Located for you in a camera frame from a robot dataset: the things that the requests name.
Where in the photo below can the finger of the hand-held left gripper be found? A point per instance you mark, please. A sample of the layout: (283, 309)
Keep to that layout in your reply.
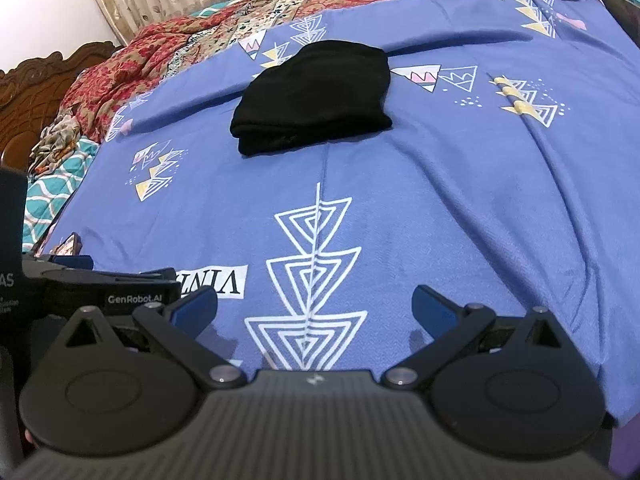
(72, 262)

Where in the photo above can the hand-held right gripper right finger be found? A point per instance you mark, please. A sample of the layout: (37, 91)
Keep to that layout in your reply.
(432, 307)

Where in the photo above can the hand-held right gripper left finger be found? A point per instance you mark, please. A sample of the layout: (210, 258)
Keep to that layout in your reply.
(192, 307)

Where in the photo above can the black pants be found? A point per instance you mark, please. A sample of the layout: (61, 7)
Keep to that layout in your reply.
(315, 95)

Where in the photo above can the teal patterned quilt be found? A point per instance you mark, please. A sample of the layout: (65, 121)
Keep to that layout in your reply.
(55, 185)

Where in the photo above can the blue printed bedsheet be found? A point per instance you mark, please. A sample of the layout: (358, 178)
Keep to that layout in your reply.
(425, 185)

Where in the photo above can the multicolour floral cloth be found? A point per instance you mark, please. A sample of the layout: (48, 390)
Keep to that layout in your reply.
(55, 140)

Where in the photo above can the carved wooden headboard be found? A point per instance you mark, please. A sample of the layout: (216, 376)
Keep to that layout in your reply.
(35, 85)

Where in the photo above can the red floral blanket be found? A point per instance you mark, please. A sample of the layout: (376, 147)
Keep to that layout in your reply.
(165, 45)

